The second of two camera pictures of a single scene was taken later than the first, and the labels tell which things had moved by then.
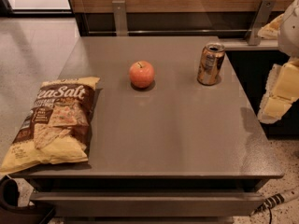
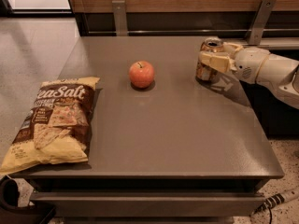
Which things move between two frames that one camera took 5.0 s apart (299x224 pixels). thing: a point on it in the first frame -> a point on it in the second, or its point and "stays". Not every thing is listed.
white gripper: [290, 32] -> [249, 63]
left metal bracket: [121, 18] stays
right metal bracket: [262, 18] stays
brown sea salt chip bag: [56, 128] stays
